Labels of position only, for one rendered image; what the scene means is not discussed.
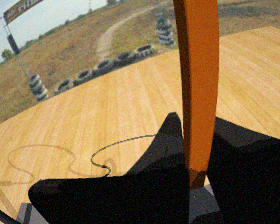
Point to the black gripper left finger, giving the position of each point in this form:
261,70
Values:
155,190

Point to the orange handle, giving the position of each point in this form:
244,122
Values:
198,38

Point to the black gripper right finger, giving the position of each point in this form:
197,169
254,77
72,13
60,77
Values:
244,173

